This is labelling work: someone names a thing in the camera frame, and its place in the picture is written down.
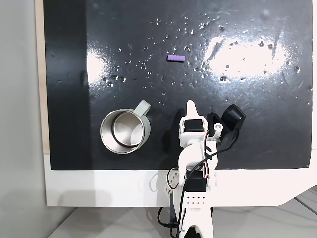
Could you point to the purple ribbed pen grip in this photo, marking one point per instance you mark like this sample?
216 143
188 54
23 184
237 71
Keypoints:
176 58

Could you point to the grey-green steel mug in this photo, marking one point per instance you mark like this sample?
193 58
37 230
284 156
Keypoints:
123 131

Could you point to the black glossy table mat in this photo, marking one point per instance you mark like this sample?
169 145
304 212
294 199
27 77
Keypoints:
148 37

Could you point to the black oval camera box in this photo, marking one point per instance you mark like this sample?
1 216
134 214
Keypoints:
232 116

